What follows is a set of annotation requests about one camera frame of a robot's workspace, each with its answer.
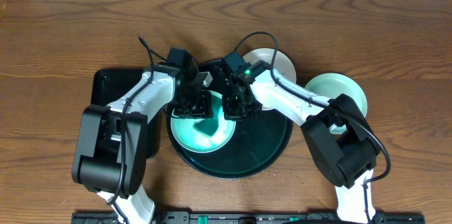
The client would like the white plate with green smear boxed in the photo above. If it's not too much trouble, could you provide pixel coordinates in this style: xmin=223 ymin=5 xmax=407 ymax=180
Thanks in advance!
xmin=243 ymin=48 xmax=302 ymax=113

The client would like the round black tray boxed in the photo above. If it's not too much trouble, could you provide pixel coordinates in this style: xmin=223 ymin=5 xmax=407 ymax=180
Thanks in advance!
xmin=166 ymin=110 xmax=292 ymax=179

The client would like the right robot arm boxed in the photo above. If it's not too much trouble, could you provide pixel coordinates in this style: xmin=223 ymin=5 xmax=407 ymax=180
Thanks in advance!
xmin=221 ymin=60 xmax=386 ymax=223

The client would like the rectangular black tray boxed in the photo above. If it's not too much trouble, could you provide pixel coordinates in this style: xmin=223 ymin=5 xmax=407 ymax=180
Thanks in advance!
xmin=90 ymin=68 xmax=160 ymax=159

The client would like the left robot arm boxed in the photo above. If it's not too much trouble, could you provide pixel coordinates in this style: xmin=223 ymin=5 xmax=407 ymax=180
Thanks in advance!
xmin=71 ymin=64 xmax=213 ymax=223

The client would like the mint green plate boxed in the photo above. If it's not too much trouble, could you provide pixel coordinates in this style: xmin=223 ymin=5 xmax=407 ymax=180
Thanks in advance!
xmin=304 ymin=73 xmax=368 ymax=117
xmin=170 ymin=90 xmax=236 ymax=153

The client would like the green sponge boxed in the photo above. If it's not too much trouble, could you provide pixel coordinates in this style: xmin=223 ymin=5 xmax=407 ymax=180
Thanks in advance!
xmin=193 ymin=117 xmax=219 ymax=138

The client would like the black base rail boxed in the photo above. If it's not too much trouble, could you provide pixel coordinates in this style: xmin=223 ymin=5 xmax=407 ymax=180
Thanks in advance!
xmin=71 ymin=211 xmax=426 ymax=224

